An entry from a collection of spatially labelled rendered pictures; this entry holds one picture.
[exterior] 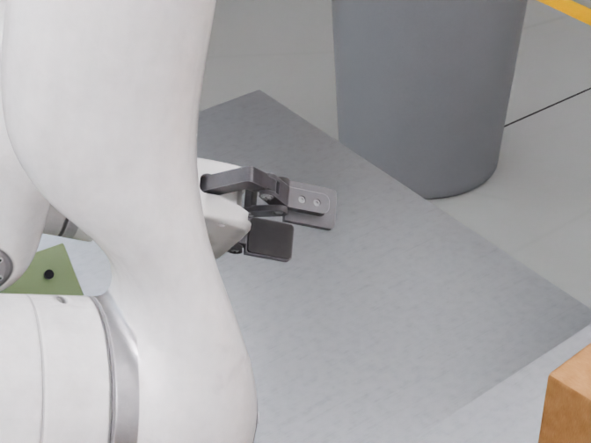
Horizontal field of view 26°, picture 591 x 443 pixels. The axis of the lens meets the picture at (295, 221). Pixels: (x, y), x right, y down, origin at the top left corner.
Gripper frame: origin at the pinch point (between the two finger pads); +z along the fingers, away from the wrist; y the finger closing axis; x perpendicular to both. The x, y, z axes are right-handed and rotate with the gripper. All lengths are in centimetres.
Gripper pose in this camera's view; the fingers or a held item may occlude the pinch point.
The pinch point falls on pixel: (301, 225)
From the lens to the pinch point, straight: 100.5
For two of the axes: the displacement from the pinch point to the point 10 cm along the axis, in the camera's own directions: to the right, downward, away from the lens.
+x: 0.7, -9.4, 3.3
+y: 3.5, -2.9, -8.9
